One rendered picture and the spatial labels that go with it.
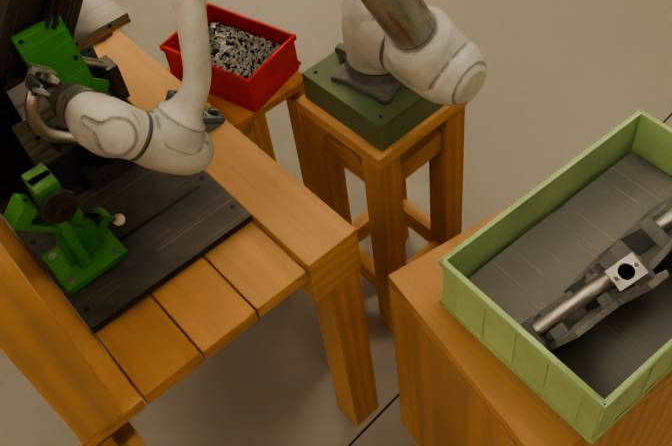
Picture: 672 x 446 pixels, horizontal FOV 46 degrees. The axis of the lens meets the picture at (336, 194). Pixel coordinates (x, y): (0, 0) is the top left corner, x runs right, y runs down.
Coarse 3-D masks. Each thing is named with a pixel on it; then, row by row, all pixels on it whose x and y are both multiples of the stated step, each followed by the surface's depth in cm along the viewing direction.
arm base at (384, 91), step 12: (336, 48) 203; (336, 72) 199; (348, 72) 196; (348, 84) 197; (360, 84) 194; (372, 84) 193; (384, 84) 193; (396, 84) 193; (372, 96) 193; (384, 96) 191
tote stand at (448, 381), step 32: (480, 224) 184; (416, 288) 175; (416, 320) 174; (448, 320) 169; (416, 352) 187; (448, 352) 165; (480, 352) 163; (416, 384) 201; (448, 384) 176; (480, 384) 159; (512, 384) 158; (416, 416) 217; (448, 416) 188; (480, 416) 166; (512, 416) 154; (544, 416) 153; (640, 416) 163
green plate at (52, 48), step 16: (32, 32) 170; (48, 32) 172; (64, 32) 174; (16, 48) 170; (32, 48) 171; (48, 48) 173; (64, 48) 175; (48, 64) 174; (64, 64) 177; (80, 64) 179; (64, 80) 178; (80, 80) 180
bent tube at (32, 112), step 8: (32, 64) 170; (40, 72) 170; (48, 72) 171; (56, 72) 172; (32, 96) 171; (40, 96) 173; (32, 104) 172; (32, 112) 172; (32, 120) 173; (40, 120) 174; (32, 128) 175; (40, 128) 175; (48, 128) 176; (40, 136) 177; (48, 136) 177; (56, 136) 178; (64, 136) 179; (72, 136) 180; (72, 144) 181; (80, 144) 182
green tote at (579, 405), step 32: (640, 128) 181; (576, 160) 171; (608, 160) 182; (544, 192) 169; (576, 192) 181; (512, 224) 168; (448, 256) 159; (480, 256) 168; (448, 288) 163; (480, 320) 159; (512, 320) 148; (512, 352) 154; (544, 352) 143; (544, 384) 150; (576, 384) 139; (640, 384) 145; (576, 416) 146; (608, 416) 144
